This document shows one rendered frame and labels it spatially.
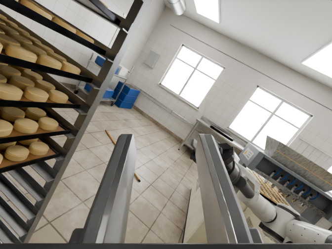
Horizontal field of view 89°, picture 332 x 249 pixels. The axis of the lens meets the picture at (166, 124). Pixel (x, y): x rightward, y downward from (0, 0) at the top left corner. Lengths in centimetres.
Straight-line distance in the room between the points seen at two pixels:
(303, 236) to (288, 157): 95
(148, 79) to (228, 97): 233
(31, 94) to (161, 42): 507
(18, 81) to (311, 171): 175
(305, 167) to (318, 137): 354
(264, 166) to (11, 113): 157
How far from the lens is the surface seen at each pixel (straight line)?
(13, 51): 47
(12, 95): 49
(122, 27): 56
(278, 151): 158
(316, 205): 188
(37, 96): 52
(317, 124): 516
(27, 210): 87
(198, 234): 179
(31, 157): 64
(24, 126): 56
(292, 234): 77
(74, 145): 65
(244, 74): 488
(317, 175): 174
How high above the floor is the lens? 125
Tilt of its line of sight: 12 degrees down
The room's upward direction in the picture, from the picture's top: 32 degrees clockwise
